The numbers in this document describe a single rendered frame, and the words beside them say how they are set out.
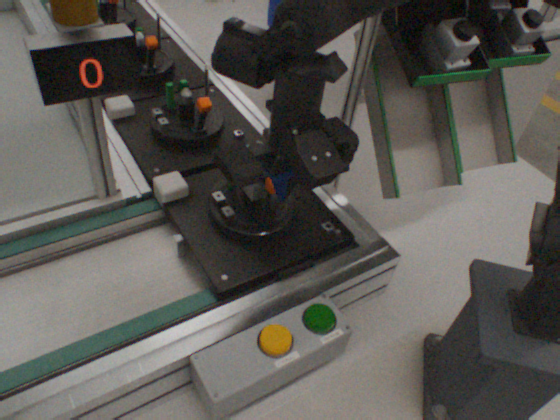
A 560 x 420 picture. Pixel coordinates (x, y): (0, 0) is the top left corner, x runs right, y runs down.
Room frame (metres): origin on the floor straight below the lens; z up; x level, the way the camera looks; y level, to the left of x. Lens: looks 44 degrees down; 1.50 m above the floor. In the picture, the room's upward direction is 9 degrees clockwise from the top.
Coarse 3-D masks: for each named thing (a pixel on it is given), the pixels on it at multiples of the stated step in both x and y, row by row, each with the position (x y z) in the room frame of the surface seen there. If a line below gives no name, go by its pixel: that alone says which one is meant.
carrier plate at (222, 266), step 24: (216, 168) 0.63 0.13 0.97; (192, 192) 0.56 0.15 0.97; (312, 192) 0.61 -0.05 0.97; (168, 216) 0.51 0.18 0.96; (192, 216) 0.51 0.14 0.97; (312, 216) 0.55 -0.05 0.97; (336, 216) 0.56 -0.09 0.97; (192, 240) 0.46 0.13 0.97; (216, 240) 0.47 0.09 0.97; (288, 240) 0.49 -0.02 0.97; (312, 240) 0.50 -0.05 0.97; (336, 240) 0.50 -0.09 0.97; (216, 264) 0.42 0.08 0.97; (240, 264) 0.43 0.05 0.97; (264, 264) 0.43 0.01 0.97; (288, 264) 0.44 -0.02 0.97; (216, 288) 0.38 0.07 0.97; (240, 288) 0.39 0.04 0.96
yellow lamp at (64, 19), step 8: (56, 0) 0.49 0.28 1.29; (64, 0) 0.49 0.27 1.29; (72, 0) 0.49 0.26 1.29; (80, 0) 0.50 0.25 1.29; (88, 0) 0.51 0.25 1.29; (56, 8) 0.49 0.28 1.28; (64, 8) 0.49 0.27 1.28; (72, 8) 0.49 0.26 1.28; (80, 8) 0.50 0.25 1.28; (88, 8) 0.51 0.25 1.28; (96, 8) 0.52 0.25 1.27; (56, 16) 0.49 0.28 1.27; (64, 16) 0.49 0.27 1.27; (72, 16) 0.49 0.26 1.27; (80, 16) 0.50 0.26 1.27; (88, 16) 0.50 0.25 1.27; (96, 16) 0.52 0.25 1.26; (64, 24) 0.49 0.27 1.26; (72, 24) 0.49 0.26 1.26; (80, 24) 0.50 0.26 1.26
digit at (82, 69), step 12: (96, 48) 0.50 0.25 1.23; (72, 60) 0.48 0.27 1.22; (84, 60) 0.49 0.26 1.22; (96, 60) 0.50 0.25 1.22; (108, 60) 0.51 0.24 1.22; (72, 72) 0.48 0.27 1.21; (84, 72) 0.49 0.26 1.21; (96, 72) 0.50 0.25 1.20; (108, 72) 0.51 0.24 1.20; (72, 84) 0.48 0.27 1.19; (84, 84) 0.49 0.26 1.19; (96, 84) 0.50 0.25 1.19; (108, 84) 0.51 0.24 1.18
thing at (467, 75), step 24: (432, 0) 0.78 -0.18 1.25; (456, 0) 0.76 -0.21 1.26; (384, 24) 0.70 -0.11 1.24; (408, 24) 0.72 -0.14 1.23; (432, 24) 0.73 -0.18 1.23; (408, 48) 0.67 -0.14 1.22; (480, 48) 0.69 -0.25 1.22; (408, 72) 0.62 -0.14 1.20; (432, 72) 0.65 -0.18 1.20; (456, 72) 0.63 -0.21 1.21; (480, 72) 0.65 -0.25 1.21
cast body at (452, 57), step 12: (444, 24) 0.65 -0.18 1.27; (456, 24) 0.65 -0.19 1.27; (468, 24) 0.65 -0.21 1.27; (432, 36) 0.66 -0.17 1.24; (444, 36) 0.64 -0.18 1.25; (456, 36) 0.64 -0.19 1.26; (468, 36) 0.63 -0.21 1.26; (420, 48) 0.67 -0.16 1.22; (432, 48) 0.66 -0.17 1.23; (444, 48) 0.64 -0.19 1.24; (456, 48) 0.62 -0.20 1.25; (468, 48) 0.64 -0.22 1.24; (432, 60) 0.65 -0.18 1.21; (444, 60) 0.63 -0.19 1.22; (456, 60) 0.64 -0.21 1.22; (468, 60) 0.65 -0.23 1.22; (444, 72) 0.63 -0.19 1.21
